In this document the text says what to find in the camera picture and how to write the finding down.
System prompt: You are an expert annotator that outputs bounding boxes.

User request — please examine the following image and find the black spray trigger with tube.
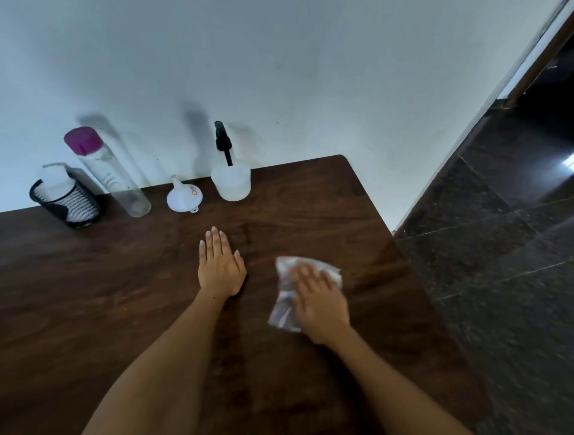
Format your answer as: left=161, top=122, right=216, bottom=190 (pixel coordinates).
left=213, top=120, right=234, bottom=168

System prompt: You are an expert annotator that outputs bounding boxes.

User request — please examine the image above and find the white spray bottle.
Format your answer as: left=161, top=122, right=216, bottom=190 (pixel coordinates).
left=210, top=162, right=252, bottom=203

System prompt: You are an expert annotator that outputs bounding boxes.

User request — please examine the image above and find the brown wooden door frame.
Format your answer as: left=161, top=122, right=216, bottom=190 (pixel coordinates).
left=503, top=11, right=574, bottom=109

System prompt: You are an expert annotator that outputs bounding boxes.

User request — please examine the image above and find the purple bottle cap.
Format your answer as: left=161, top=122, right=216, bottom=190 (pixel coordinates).
left=63, top=126, right=103, bottom=157

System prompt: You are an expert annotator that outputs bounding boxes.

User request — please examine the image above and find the clear water bottle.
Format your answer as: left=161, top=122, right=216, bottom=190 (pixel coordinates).
left=82, top=150, right=153, bottom=219

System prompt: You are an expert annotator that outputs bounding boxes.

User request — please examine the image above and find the person's left hand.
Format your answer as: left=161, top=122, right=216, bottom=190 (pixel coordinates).
left=197, top=226, right=249, bottom=302

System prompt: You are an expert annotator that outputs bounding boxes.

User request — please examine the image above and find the person's left forearm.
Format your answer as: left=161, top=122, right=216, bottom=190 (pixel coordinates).
left=83, top=289, right=225, bottom=435

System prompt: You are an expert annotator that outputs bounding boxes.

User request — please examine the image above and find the person's right hand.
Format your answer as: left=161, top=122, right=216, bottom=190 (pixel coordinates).
left=289, top=263, right=352, bottom=347

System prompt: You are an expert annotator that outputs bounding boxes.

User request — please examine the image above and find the white tissue wipe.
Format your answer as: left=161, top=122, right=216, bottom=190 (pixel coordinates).
left=267, top=256, right=344, bottom=334

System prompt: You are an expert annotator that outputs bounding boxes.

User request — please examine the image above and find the dark wooden table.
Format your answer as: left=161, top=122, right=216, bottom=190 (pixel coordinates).
left=0, top=154, right=494, bottom=435

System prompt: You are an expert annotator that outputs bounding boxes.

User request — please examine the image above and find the white plastic funnel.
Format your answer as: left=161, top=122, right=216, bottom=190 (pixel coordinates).
left=166, top=174, right=204, bottom=215

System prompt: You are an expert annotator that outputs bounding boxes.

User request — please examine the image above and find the person's right forearm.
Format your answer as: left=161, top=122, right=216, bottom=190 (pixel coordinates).
left=320, top=324, right=474, bottom=435

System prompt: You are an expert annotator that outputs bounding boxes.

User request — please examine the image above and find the black mesh holder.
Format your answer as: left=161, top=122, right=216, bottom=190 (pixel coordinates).
left=28, top=178, right=102, bottom=230

